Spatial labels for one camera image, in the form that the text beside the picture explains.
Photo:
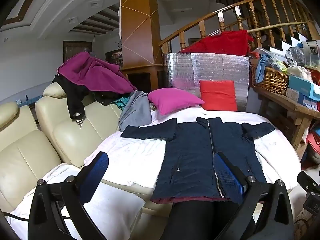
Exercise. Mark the person's legs in black pants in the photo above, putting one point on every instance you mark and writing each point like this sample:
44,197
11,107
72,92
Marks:
195,220

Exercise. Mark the red pillow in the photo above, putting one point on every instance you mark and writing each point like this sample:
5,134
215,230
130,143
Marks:
217,95

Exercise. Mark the blue cardboard box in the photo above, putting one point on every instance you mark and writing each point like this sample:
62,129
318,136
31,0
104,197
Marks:
302,86

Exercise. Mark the staircase steps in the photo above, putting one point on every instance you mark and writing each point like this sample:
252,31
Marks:
285,41

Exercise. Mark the wooden stair railing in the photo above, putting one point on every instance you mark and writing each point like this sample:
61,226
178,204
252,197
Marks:
200,21

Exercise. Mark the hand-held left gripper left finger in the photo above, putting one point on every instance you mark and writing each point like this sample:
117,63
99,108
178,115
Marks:
96,172

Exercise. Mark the red bag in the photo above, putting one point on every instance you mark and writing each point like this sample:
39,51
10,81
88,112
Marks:
313,145

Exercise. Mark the navy quilted jacket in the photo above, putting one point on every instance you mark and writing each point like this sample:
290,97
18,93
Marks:
190,155

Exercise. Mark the white towel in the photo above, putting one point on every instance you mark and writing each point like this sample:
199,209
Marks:
117,212

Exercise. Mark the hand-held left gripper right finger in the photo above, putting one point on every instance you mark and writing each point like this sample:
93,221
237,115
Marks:
228,177

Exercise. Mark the magenta pillow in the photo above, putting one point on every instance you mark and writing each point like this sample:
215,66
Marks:
172,101

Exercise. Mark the dark wooden door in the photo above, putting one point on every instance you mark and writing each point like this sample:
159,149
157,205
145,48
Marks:
75,51

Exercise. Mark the teal garment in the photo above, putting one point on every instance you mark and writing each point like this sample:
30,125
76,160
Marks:
122,103

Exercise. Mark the wicker basket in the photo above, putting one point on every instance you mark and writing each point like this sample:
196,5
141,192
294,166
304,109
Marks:
272,81

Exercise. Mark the silver foil insulation panel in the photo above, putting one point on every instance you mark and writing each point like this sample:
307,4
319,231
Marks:
180,72

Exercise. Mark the blue cloth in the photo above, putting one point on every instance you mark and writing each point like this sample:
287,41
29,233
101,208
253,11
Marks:
263,67

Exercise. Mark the magenta fleece jacket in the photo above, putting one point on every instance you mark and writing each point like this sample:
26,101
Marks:
95,75

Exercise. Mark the red plush blanket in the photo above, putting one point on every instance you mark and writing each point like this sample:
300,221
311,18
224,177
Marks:
220,43

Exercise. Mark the cream leather sofa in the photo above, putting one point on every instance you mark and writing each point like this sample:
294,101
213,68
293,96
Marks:
70,135

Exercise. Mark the clear plastic storage box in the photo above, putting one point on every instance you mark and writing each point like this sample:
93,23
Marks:
312,53

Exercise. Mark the grey garment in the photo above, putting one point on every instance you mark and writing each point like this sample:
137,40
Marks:
136,112

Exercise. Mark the white embossed blanket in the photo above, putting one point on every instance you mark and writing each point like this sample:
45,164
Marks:
135,160

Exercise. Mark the white and blue box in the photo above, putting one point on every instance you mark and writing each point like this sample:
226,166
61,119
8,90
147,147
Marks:
297,96

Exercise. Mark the wooden chair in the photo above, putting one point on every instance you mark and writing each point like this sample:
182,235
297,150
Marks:
137,30

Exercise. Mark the black garment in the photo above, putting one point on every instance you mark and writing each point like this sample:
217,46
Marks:
72,97

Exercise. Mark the grey plastic bag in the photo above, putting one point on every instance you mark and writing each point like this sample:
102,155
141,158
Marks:
295,56

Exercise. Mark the wooden side table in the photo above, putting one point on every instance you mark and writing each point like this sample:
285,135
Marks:
287,103

